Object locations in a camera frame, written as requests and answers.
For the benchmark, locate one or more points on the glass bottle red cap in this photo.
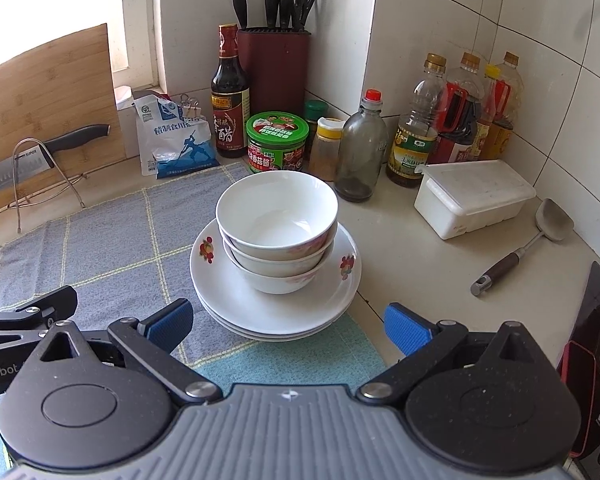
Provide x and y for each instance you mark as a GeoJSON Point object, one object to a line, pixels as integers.
{"type": "Point", "coordinates": [360, 160]}

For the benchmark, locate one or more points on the green sauce tub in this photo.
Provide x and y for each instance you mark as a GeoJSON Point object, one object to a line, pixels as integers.
{"type": "Point", "coordinates": [275, 150]}

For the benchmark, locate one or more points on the white bowl pink flowers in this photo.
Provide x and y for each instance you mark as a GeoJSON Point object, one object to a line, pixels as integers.
{"type": "Point", "coordinates": [280, 285]}
{"type": "Point", "coordinates": [275, 210]}

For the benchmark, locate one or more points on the metal binder clips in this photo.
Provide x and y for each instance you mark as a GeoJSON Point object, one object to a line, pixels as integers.
{"type": "Point", "coordinates": [190, 107]}

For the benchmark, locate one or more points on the white plate fruit print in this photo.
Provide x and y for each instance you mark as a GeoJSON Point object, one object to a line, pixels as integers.
{"type": "Point", "coordinates": [280, 310]}
{"type": "Point", "coordinates": [280, 332]}
{"type": "Point", "coordinates": [280, 339]}

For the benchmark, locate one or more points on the black kitchen scissors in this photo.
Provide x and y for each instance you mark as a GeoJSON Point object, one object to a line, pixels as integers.
{"type": "Point", "coordinates": [305, 0]}

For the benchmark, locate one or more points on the bamboo cutting board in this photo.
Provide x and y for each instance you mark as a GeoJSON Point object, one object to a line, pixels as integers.
{"type": "Point", "coordinates": [55, 85]}

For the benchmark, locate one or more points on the white blue salt bag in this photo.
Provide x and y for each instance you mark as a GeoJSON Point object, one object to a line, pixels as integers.
{"type": "Point", "coordinates": [180, 150]}

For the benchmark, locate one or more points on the plain white bowl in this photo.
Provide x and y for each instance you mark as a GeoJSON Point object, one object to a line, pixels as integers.
{"type": "Point", "coordinates": [280, 266]}

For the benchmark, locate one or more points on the white plastic lidded container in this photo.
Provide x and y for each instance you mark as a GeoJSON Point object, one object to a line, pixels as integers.
{"type": "Point", "coordinates": [470, 195]}

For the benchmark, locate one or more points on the white box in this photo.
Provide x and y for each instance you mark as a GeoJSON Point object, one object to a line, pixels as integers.
{"type": "Point", "coordinates": [125, 130]}

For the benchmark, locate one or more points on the corn oil bottle green label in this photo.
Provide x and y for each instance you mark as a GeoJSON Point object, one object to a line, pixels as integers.
{"type": "Point", "coordinates": [412, 150]}

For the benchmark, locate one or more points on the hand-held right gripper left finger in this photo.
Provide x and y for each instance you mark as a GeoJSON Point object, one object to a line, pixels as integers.
{"type": "Point", "coordinates": [172, 321]}

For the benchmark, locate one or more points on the yellow lid spice jar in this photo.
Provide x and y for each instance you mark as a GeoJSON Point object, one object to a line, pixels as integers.
{"type": "Point", "coordinates": [325, 155]}

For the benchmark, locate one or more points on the dark vinegar bottle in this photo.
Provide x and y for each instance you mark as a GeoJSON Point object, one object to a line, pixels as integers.
{"type": "Point", "coordinates": [230, 110]}

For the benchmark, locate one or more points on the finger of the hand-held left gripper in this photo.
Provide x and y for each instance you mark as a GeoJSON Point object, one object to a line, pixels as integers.
{"type": "Point", "coordinates": [50, 302]}

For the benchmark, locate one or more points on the dark red knife block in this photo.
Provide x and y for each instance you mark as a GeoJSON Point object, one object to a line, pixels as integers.
{"type": "Point", "coordinates": [275, 70]}

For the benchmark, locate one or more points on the grey checked dish towel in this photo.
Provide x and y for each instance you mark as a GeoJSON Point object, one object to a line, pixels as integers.
{"type": "Point", "coordinates": [105, 240]}

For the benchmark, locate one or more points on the red cased phone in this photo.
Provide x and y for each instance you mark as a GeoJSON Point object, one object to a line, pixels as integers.
{"type": "Point", "coordinates": [577, 400]}

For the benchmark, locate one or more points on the green lid spice jar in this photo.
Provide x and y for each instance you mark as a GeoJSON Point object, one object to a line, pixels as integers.
{"type": "Point", "coordinates": [316, 110]}

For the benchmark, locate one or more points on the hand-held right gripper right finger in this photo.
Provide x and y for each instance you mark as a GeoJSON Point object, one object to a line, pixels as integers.
{"type": "Point", "coordinates": [405, 329]}

